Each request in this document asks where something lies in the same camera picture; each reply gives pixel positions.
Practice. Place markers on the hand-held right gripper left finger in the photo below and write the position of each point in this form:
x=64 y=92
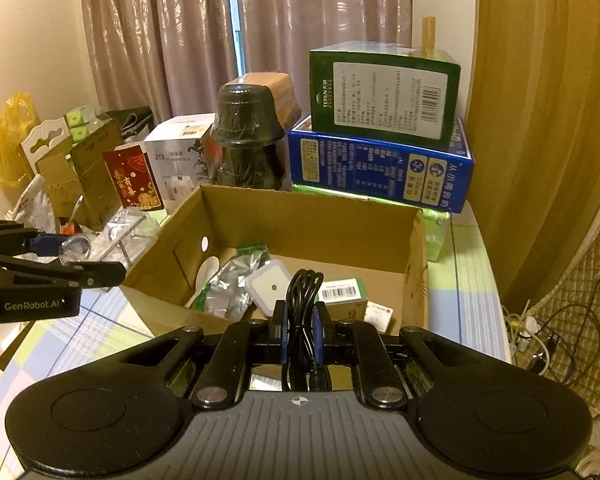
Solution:
x=278 y=322

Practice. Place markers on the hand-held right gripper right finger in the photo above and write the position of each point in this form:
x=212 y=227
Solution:
x=320 y=322

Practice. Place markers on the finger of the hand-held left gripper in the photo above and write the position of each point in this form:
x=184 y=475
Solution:
x=95 y=272
x=42 y=244

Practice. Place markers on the white medicine box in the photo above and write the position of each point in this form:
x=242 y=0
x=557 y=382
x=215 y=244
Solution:
x=378 y=316

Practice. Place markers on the silver green foil bag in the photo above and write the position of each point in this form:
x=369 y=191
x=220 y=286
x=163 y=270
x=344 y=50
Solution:
x=230 y=285

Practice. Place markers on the brown cardboard box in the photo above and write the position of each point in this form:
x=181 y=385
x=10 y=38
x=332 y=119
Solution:
x=300 y=225

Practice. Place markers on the small green box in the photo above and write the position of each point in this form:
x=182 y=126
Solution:
x=342 y=291

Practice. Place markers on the crumpled silver foil packet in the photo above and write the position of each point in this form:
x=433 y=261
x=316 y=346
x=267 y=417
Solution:
x=37 y=205

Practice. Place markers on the white square device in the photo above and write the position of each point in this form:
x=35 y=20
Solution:
x=267 y=282

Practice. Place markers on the small open cardboard box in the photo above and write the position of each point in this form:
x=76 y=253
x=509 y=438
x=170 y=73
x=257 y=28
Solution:
x=92 y=175

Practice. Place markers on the white plastic spoon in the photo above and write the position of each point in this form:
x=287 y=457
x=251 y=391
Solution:
x=210 y=267

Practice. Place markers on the red gift box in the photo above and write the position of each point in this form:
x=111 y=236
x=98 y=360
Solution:
x=132 y=180

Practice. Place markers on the yellow plastic bag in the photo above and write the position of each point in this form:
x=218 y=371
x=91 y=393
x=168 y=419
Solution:
x=10 y=135

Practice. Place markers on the white humidifier box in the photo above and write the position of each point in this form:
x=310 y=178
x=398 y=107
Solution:
x=177 y=170

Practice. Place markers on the dark paper bag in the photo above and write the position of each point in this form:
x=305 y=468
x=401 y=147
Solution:
x=130 y=122

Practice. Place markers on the large blue box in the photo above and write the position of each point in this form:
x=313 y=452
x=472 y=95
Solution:
x=375 y=165

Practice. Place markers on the dark green wrapped vase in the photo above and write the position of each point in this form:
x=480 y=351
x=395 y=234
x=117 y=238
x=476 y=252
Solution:
x=247 y=130

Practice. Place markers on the white power strip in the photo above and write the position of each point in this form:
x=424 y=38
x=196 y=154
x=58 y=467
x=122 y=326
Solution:
x=522 y=332

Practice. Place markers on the brown wooden box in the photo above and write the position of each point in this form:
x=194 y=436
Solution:
x=285 y=95

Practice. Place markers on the large green box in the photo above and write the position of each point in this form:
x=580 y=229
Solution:
x=380 y=95

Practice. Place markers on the beige curtain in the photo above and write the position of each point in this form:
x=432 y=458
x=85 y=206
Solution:
x=170 y=35

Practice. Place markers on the wooden stick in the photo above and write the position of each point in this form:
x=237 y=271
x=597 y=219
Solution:
x=428 y=35

